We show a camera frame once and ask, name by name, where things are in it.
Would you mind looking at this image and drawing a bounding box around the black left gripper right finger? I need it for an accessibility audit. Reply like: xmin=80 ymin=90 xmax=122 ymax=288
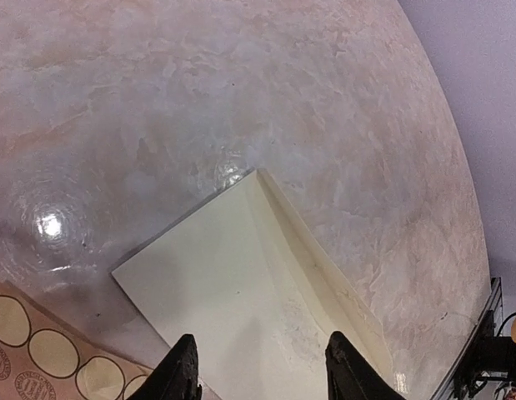
xmin=325 ymin=331 xmax=402 ymax=400

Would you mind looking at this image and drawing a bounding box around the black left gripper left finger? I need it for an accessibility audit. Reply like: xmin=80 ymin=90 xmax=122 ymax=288
xmin=128 ymin=333 xmax=202 ymax=400

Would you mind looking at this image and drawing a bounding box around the cream paper envelope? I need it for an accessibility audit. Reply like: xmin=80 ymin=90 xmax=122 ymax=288
xmin=113 ymin=171 xmax=393 ymax=399

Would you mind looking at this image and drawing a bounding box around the round seal sticker sheet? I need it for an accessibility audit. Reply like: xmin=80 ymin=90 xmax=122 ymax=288
xmin=0 ymin=282 xmax=151 ymax=399

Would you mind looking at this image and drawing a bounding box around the front aluminium rail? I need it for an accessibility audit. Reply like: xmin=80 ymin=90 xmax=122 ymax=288
xmin=432 ymin=277 xmax=516 ymax=399

